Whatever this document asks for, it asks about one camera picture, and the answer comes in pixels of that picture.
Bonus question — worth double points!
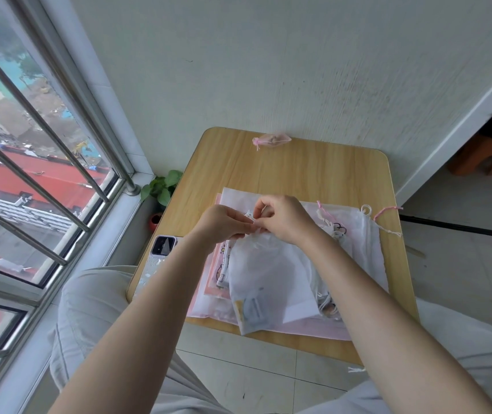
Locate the person's left hand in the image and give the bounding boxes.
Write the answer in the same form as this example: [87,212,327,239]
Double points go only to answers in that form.
[194,205,257,256]

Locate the person's right hand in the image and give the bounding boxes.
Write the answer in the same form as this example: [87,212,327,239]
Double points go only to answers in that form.
[252,194,333,247]

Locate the white sheer drawstring bag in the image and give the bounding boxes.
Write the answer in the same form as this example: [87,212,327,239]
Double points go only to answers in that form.
[228,210,322,337]

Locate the person's right forearm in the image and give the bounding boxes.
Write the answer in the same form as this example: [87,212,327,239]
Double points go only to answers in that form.
[302,230,492,414]

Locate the person's left forearm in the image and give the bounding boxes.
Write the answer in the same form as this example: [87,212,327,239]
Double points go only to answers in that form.
[47,230,226,414]

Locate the flat white sheer bag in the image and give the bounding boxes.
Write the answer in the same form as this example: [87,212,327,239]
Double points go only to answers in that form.
[219,187,328,326]

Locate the white printed cloth strip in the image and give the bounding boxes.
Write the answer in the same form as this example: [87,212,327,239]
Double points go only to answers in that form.
[215,239,231,291]

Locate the large pink sheer bag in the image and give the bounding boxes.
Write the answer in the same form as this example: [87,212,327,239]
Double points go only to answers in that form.
[186,191,355,342]

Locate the yellow grey small packet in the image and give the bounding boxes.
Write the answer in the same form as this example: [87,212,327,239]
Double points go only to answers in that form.
[235,289,269,335]

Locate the white smartphone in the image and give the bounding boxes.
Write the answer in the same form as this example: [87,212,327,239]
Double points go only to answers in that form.
[136,235,180,299]

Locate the green leafy plant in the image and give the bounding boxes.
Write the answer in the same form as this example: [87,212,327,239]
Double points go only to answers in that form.
[140,170,184,207]

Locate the small pink filled pouch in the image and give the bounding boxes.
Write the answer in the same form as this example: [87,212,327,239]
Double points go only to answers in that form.
[252,131,293,152]

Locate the metal window guard bars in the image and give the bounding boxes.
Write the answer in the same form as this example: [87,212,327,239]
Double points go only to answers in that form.
[0,0,141,267]

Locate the brown wooden stool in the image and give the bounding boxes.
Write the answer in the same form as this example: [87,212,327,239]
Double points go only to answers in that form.
[447,133,492,177]

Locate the white sheer bag with hair ties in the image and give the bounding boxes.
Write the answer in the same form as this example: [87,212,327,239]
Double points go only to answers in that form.
[315,204,404,320]

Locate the pink drawstring cord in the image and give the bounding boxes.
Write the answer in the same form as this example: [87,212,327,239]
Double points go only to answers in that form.
[373,204,404,223]

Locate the white door frame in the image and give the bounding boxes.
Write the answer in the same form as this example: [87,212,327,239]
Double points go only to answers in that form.
[394,53,492,207]

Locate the white window frame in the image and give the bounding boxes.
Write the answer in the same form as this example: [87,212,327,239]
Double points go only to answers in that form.
[0,0,156,414]

